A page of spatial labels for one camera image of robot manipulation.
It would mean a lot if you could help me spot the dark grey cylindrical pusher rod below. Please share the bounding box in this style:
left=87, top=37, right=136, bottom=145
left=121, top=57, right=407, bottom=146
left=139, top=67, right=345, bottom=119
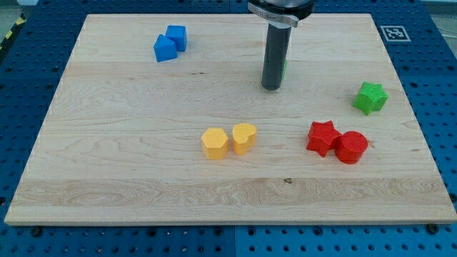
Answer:
left=261, top=24, right=291, bottom=91

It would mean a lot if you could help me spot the green circle block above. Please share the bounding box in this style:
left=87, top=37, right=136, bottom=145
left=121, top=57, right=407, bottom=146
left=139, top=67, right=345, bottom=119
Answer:
left=281, top=59, right=288, bottom=81

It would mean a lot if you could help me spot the red star block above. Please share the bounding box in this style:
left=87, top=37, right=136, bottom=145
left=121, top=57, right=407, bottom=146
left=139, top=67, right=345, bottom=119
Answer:
left=306, top=121, right=342, bottom=157

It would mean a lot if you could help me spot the green star block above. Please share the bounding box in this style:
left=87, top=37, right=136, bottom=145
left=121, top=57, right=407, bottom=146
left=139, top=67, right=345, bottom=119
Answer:
left=353, top=81, right=388, bottom=116

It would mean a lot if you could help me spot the blue cube block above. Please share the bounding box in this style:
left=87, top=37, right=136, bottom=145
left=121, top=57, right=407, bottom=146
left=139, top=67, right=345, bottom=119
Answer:
left=166, top=25, right=187, bottom=52

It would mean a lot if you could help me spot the yellow heart block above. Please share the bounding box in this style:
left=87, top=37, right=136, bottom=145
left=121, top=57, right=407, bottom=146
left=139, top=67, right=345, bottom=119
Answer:
left=232, top=124, right=257, bottom=156

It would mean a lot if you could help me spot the blue pentagon block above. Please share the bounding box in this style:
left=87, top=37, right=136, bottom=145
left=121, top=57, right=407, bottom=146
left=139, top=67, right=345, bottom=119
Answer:
left=154, top=34, right=178, bottom=62

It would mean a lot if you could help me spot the white fiducial marker tag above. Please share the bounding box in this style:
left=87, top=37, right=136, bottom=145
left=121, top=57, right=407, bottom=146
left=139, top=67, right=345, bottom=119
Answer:
left=380, top=25, right=411, bottom=42

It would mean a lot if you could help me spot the yellow hexagon block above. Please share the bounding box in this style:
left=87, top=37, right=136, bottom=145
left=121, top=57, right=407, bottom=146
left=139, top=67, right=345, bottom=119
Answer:
left=201, top=128, right=229, bottom=160

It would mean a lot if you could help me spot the red cylinder block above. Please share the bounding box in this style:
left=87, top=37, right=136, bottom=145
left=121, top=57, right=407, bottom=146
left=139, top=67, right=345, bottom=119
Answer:
left=335, top=131, right=368, bottom=164

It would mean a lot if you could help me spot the wooden board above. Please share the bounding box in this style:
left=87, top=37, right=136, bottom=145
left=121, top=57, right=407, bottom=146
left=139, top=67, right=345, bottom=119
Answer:
left=5, top=14, right=456, bottom=226

